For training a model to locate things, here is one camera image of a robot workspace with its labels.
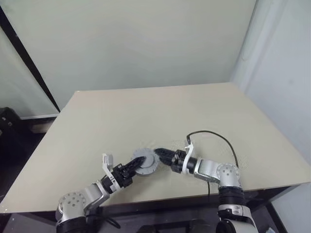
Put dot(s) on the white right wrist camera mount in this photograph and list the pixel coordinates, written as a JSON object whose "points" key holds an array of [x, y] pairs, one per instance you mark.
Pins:
{"points": [[185, 165]]}

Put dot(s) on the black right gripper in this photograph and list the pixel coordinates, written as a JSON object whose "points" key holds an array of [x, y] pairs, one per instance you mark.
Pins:
{"points": [[178, 162]]}

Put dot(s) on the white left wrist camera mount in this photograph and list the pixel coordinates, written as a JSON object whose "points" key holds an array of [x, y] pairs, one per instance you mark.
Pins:
{"points": [[107, 161]]}

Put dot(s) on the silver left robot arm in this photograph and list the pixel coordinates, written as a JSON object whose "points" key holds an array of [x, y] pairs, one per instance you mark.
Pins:
{"points": [[73, 201]]}

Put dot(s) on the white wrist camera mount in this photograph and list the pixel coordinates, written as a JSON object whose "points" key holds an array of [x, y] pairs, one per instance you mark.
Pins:
{"points": [[185, 165], [107, 161]]}

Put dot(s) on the black diagonal wall strip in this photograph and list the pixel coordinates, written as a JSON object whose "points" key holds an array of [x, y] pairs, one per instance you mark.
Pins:
{"points": [[29, 63]]}

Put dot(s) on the grey round disc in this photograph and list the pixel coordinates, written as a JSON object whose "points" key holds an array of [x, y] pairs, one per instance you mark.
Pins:
{"points": [[145, 172]]}

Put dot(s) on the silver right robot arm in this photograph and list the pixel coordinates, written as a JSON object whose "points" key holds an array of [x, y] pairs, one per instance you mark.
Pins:
{"points": [[226, 173]]}

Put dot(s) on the black case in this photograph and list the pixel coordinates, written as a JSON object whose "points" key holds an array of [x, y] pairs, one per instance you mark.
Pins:
{"points": [[9, 121]]}

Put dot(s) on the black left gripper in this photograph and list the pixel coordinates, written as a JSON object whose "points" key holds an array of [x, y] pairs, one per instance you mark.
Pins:
{"points": [[124, 177]]}

